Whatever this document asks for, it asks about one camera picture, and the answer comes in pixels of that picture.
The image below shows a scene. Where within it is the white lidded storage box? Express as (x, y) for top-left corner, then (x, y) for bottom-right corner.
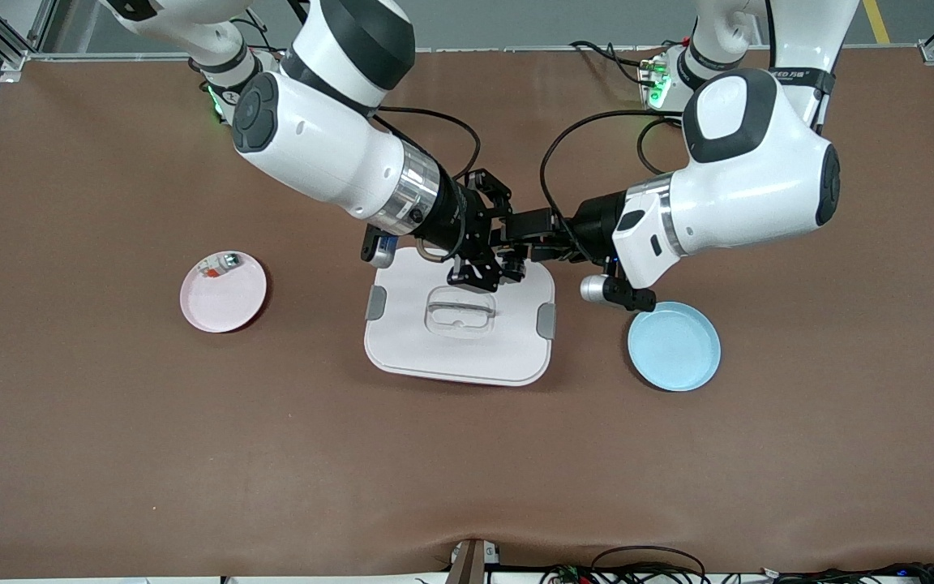
(363, 247), (557, 387)

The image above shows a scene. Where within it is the silver table edge strip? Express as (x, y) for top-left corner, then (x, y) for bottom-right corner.
(25, 45), (934, 64)

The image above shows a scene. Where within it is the light blue round plate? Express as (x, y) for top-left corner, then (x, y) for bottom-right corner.
(627, 301), (722, 393)

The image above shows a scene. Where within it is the pink round plate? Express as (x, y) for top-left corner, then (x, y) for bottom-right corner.
(180, 251), (268, 334)

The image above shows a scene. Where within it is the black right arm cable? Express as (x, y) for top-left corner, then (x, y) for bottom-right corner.
(374, 105), (482, 183)

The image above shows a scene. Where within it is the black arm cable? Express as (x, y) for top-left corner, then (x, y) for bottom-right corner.
(540, 109), (683, 236)
(374, 105), (482, 183)

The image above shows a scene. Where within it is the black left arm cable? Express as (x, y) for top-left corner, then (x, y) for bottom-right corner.
(540, 109), (683, 236)

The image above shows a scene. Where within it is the black base cable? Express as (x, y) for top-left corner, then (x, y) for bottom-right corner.
(571, 41), (664, 86)

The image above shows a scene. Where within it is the green and white switch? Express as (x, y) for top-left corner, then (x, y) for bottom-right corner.
(195, 253), (242, 281)

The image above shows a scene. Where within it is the brown post with bracket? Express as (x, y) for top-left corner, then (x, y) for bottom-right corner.
(447, 539), (502, 584)

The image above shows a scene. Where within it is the black cable bundle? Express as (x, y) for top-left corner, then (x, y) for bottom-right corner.
(540, 545), (711, 584)
(767, 561), (934, 584)

